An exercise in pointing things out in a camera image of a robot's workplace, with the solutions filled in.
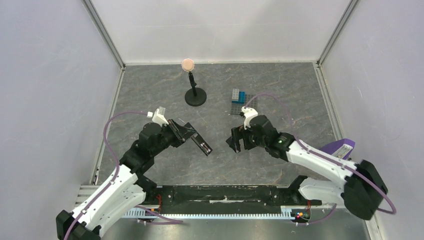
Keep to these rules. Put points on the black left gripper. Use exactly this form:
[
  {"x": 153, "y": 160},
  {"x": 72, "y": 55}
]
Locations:
[{"x": 181, "y": 133}]

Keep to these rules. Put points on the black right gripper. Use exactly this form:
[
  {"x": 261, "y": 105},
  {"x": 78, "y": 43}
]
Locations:
[{"x": 243, "y": 138}]

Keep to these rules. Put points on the black battery cover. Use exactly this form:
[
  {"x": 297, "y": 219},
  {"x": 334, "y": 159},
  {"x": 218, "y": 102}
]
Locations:
[{"x": 234, "y": 143}]

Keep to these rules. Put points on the black remote control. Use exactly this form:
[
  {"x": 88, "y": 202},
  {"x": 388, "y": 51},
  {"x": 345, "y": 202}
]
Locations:
[{"x": 202, "y": 144}]

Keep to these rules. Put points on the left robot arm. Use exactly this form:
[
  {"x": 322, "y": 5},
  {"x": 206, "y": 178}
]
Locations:
[{"x": 126, "y": 187}]

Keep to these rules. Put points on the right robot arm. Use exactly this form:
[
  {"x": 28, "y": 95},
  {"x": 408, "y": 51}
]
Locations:
[{"x": 357, "y": 186}]

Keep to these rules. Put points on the blue lego brick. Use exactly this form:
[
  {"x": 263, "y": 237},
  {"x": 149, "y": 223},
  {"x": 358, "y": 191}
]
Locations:
[{"x": 242, "y": 98}]

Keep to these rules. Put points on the light grey lego brick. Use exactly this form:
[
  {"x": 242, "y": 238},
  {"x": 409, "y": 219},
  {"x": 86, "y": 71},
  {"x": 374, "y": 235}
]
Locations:
[{"x": 235, "y": 95}]

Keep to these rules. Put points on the black stand with pink disc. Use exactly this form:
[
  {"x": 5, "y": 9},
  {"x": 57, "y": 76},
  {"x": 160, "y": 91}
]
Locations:
[{"x": 195, "y": 96}]

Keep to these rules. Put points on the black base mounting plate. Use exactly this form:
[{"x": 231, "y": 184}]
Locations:
[{"x": 227, "y": 199}]

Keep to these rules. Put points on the purple box device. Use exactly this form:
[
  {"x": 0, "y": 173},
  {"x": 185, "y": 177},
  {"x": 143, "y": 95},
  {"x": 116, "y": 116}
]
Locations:
[{"x": 341, "y": 148}]

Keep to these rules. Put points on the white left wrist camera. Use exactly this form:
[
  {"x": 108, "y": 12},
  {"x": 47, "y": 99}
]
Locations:
[{"x": 158, "y": 116}]

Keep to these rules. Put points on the white cable duct strip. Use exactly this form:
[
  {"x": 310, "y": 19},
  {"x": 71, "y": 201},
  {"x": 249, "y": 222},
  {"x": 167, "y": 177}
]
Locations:
[{"x": 285, "y": 214}]

